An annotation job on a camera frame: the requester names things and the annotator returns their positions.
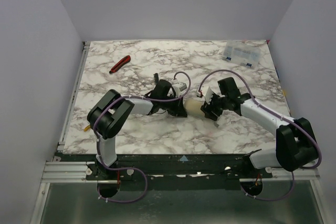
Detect beige umbrella sleeve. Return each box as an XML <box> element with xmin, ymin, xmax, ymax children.
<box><xmin>184</xmin><ymin>98</ymin><xmax>205</xmax><ymax>118</ymax></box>

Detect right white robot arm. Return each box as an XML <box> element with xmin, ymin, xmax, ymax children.
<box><xmin>200</xmin><ymin>77</ymin><xmax>319</xmax><ymax>172</ymax></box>

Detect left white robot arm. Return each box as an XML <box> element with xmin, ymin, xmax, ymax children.
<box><xmin>87</xmin><ymin>79</ymin><xmax>190</xmax><ymax>170</ymax></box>

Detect black pin header strip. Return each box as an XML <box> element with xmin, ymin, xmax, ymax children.
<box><xmin>154</xmin><ymin>73</ymin><xmax>159</xmax><ymax>84</ymax></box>

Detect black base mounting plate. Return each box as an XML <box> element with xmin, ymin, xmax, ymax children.
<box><xmin>54</xmin><ymin>152</ymin><xmax>274</xmax><ymax>192</ymax></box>

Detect clear plastic parts box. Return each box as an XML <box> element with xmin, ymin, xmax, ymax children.
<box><xmin>222</xmin><ymin>40</ymin><xmax>261</xmax><ymax>68</ymax></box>

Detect red black utility knife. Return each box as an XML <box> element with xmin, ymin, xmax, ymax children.
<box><xmin>109</xmin><ymin>55</ymin><xmax>131</xmax><ymax>74</ymax></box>

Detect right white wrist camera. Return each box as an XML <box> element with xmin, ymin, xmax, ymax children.
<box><xmin>202</xmin><ymin>86</ymin><xmax>216</xmax><ymax>104</ymax></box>

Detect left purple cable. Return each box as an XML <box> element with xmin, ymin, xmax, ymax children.
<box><xmin>93</xmin><ymin>71</ymin><xmax>192</xmax><ymax>204</ymax></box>

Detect purple cable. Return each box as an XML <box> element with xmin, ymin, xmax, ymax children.
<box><xmin>196</xmin><ymin>69</ymin><xmax>323</xmax><ymax>201</ymax></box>
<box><xmin>93</xmin><ymin>71</ymin><xmax>192</xmax><ymax>204</ymax></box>

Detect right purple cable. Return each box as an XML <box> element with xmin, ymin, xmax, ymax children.
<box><xmin>196</xmin><ymin>69</ymin><xmax>323</xmax><ymax>201</ymax></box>

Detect yellow handled pliers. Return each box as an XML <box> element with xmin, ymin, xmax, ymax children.
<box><xmin>83</xmin><ymin>125</ymin><xmax>91</xmax><ymax>132</ymax></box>

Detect aluminium extrusion frame rail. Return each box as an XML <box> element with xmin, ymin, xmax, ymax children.
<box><xmin>41</xmin><ymin>162</ymin><xmax>87</xmax><ymax>183</ymax></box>

